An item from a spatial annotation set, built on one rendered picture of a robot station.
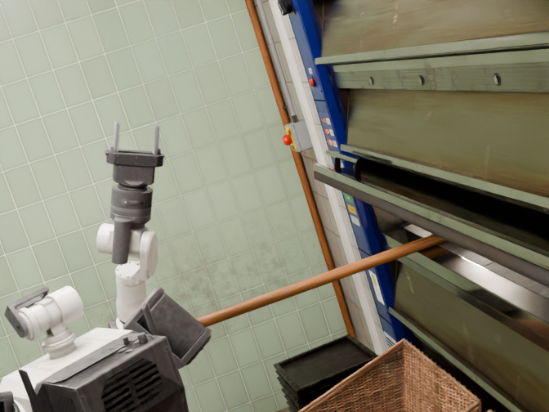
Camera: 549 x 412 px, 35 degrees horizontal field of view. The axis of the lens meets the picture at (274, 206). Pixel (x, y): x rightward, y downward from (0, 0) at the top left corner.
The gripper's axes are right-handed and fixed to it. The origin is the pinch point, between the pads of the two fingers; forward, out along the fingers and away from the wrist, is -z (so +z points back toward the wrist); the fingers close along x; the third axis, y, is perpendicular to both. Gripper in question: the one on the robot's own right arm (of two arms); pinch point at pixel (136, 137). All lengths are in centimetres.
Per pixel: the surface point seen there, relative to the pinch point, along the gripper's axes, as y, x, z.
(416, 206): -33, -51, 4
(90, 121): 150, 1, 20
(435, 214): -43, -51, 3
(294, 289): 22, -46, 41
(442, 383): 12, -88, 63
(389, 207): -16, -53, 9
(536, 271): -82, -48, 1
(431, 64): -22, -55, -23
